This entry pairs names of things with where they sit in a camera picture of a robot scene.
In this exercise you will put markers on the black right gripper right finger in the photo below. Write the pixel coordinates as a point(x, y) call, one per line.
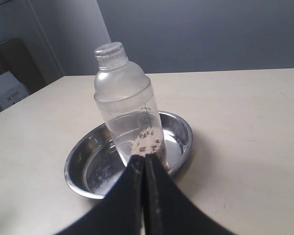
point(167, 211)

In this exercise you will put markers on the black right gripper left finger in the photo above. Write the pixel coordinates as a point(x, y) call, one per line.
point(120, 212)

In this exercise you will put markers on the clear plastic bottle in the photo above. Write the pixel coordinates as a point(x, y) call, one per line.
point(125, 97)

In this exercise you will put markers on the round stainless steel pan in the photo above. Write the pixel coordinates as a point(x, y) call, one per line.
point(94, 165)

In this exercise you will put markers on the white cardboard box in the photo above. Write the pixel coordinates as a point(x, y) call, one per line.
point(11, 90)

